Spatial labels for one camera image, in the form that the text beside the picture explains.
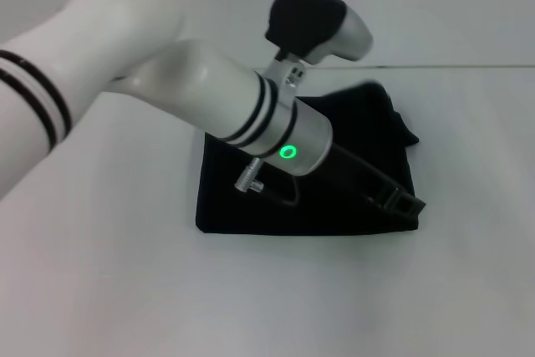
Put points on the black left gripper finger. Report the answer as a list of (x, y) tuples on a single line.
[(405, 204)]

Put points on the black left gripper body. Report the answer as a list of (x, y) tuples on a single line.
[(359, 173)]

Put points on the black t-shirt with white print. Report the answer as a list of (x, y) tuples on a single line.
[(251, 206)]

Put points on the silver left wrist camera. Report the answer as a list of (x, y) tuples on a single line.
[(317, 27)]

